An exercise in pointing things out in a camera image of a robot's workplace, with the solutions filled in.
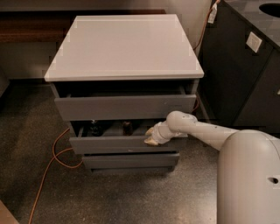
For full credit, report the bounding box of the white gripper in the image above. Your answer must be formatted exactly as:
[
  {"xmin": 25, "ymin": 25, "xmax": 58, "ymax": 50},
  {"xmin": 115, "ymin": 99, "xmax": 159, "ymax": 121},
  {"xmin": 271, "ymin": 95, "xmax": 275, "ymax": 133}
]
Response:
[{"xmin": 144, "ymin": 122, "xmax": 175, "ymax": 146}]

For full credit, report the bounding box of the grey drawer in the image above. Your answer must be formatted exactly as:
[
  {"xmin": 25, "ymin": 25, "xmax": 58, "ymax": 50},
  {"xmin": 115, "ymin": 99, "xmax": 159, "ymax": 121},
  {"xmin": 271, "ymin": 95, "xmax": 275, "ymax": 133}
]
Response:
[
  {"xmin": 82, "ymin": 152, "xmax": 179, "ymax": 169},
  {"xmin": 54, "ymin": 94, "xmax": 196, "ymax": 121},
  {"xmin": 69, "ymin": 119, "xmax": 186, "ymax": 155}
]

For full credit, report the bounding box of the orange soda can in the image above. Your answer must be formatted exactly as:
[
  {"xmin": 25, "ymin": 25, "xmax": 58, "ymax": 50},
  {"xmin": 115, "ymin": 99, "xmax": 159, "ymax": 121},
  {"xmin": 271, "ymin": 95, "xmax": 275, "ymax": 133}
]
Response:
[{"xmin": 122, "ymin": 121, "xmax": 133, "ymax": 136}]

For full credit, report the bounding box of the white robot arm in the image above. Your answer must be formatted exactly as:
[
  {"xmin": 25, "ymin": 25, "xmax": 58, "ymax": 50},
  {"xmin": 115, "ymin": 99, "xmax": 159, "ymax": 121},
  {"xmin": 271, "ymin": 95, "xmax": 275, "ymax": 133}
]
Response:
[{"xmin": 144, "ymin": 111, "xmax": 280, "ymax": 224}]

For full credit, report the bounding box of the grey bottom drawer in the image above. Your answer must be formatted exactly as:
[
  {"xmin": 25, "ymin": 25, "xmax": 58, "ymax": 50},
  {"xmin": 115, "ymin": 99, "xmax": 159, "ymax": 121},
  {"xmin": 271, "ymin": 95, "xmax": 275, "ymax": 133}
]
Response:
[{"xmin": 82, "ymin": 152, "xmax": 179, "ymax": 169}]

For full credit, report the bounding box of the dark blue soda can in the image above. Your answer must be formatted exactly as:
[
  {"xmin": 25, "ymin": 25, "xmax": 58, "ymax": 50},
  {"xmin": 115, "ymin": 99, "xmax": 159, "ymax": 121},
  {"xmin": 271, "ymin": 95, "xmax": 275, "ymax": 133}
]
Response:
[{"xmin": 89, "ymin": 120, "xmax": 103, "ymax": 137}]

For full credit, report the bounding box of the grey top drawer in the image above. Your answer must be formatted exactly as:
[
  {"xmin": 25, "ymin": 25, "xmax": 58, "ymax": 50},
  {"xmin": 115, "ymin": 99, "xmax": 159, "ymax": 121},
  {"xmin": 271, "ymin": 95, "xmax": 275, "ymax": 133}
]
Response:
[{"xmin": 54, "ymin": 94, "xmax": 196, "ymax": 121}]

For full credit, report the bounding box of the grey drawer cabinet white top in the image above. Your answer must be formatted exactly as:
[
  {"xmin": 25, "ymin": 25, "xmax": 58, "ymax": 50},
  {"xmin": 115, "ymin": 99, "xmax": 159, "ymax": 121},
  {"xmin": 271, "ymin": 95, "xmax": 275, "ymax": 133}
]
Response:
[{"xmin": 45, "ymin": 14, "xmax": 204, "ymax": 172}]

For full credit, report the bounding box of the black side cabinet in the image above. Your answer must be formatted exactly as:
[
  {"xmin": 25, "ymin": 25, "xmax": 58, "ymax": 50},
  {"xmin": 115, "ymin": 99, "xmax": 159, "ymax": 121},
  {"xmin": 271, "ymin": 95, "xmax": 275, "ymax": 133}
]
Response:
[{"xmin": 199, "ymin": 0, "xmax": 280, "ymax": 133}]

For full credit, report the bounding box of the dark wooden bench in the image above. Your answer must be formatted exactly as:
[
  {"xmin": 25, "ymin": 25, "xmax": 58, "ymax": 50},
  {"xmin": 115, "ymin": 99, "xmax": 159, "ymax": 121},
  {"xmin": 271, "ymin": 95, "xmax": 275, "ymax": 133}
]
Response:
[{"xmin": 0, "ymin": 9, "xmax": 165, "ymax": 43}]

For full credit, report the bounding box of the orange power cable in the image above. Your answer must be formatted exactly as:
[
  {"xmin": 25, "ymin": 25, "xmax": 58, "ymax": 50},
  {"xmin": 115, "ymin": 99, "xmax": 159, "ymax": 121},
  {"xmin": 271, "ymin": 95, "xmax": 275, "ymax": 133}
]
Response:
[{"xmin": 27, "ymin": 0, "xmax": 223, "ymax": 224}]

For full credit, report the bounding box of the white wall socket plate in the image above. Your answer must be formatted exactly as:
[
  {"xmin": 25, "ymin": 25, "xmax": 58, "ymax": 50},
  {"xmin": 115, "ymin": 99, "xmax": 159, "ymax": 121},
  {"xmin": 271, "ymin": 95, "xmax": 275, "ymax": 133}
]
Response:
[{"xmin": 246, "ymin": 32, "xmax": 263, "ymax": 53}]

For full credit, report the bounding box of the white tag on cable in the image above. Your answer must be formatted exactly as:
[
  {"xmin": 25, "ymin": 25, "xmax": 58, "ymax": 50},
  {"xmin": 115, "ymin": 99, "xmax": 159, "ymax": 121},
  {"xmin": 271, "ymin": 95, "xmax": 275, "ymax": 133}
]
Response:
[{"xmin": 207, "ymin": 3, "xmax": 217, "ymax": 24}]

